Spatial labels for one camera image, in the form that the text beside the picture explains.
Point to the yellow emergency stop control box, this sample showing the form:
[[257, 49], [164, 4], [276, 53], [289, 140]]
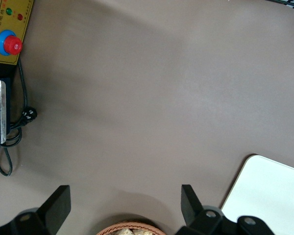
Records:
[[7, 29]]

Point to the silver metal bracket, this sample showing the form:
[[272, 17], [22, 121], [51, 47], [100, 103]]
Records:
[[0, 110]]

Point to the brown round wicker basket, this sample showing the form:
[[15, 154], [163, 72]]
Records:
[[112, 228]]

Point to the clear wrapped pastry pack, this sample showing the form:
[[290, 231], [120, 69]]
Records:
[[142, 232], [123, 231]]

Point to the beige plastic tray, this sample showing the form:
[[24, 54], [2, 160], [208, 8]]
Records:
[[267, 195]]

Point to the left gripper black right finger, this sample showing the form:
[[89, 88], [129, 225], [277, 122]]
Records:
[[193, 208]]

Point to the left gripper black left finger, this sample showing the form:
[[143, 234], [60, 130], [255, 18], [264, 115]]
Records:
[[56, 208]]

